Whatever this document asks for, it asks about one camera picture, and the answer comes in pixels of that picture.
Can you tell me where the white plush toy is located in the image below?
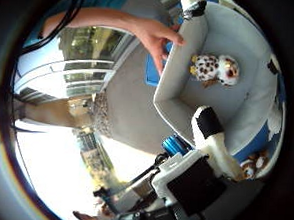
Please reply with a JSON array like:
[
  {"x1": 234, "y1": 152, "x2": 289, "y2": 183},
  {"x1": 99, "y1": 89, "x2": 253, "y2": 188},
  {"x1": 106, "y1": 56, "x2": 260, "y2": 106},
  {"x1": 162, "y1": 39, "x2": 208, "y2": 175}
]
[{"x1": 264, "y1": 100, "x2": 286, "y2": 142}]

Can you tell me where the spotted leopard plush toy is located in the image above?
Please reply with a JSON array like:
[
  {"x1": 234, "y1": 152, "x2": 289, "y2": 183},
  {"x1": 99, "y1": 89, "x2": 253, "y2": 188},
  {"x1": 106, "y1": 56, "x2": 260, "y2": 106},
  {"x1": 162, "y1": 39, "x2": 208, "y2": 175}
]
[{"x1": 187, "y1": 52, "x2": 242, "y2": 91}]

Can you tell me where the black cable bundle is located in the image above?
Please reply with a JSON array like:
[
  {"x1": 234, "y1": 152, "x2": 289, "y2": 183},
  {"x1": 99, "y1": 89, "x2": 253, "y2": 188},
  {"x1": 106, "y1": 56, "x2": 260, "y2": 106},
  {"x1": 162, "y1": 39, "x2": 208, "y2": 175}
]
[{"x1": 19, "y1": 0, "x2": 88, "y2": 59}]

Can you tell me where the striped tiger plush toy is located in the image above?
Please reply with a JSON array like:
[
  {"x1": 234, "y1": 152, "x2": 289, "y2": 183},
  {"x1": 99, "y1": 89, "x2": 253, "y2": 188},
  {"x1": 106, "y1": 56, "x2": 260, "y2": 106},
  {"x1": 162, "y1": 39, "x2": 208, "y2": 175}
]
[{"x1": 238, "y1": 148, "x2": 271, "y2": 182}]

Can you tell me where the grey fabric storage bin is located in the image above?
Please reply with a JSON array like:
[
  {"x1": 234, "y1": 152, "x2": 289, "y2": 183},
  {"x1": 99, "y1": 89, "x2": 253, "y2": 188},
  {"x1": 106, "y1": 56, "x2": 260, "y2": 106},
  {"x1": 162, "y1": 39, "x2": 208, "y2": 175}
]
[{"x1": 150, "y1": 0, "x2": 285, "y2": 159}]

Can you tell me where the blue aluminium frame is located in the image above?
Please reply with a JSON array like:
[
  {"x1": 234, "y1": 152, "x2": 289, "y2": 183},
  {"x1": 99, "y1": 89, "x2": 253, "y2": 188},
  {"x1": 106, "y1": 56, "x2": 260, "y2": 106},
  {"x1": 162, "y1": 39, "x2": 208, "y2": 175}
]
[{"x1": 160, "y1": 134, "x2": 193, "y2": 158}]

